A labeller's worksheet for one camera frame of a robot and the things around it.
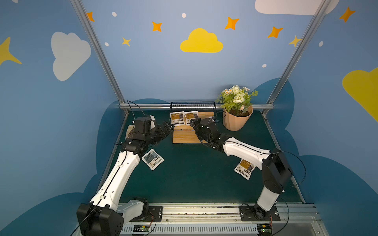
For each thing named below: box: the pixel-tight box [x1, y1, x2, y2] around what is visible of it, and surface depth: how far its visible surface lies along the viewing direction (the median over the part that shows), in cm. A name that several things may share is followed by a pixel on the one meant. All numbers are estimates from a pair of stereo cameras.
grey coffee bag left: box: [141, 148, 165, 171], surface depth 95 cm
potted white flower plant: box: [215, 84, 259, 132], surface depth 93 cm
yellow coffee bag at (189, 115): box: [184, 110, 200, 126], surface depth 98 cm
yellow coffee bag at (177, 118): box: [169, 111, 186, 126], surface depth 95 cm
